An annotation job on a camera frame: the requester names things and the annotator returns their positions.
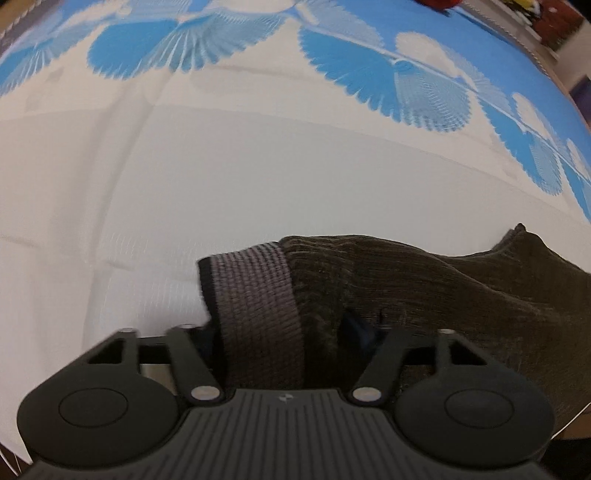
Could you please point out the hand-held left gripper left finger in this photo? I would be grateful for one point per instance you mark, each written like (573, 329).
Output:
(185, 353)

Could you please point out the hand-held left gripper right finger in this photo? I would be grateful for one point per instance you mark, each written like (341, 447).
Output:
(359, 330)

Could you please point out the blue white patterned bed sheet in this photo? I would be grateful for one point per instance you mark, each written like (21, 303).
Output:
(258, 147)

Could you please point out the dark red cloth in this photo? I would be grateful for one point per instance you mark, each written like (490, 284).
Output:
(561, 21)

